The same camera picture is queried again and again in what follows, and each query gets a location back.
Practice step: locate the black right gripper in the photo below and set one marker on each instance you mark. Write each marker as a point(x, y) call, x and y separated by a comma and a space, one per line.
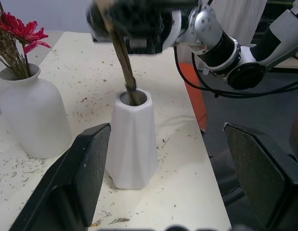
point(144, 26)

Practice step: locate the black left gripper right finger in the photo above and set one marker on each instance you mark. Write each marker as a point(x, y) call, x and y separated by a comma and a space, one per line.
point(264, 178)

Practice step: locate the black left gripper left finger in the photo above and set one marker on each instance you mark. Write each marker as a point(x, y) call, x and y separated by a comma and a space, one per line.
point(74, 178)

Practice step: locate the brown stemmed flower bouquet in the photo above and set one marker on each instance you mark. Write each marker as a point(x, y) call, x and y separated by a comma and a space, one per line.
point(121, 53)

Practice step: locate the red flower dried grass bouquet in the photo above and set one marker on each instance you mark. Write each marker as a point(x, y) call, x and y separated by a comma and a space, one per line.
point(15, 41)

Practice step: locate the faceted white ceramic vase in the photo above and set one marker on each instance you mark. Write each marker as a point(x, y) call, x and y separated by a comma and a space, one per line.
point(133, 144)

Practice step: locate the round white ceramic vase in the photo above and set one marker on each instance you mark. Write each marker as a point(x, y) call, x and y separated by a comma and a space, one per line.
point(34, 115)

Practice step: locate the orange plastic object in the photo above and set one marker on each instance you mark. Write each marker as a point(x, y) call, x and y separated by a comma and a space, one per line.
point(195, 96)

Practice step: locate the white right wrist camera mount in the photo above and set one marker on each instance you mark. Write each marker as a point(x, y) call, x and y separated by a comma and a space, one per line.
point(177, 26)

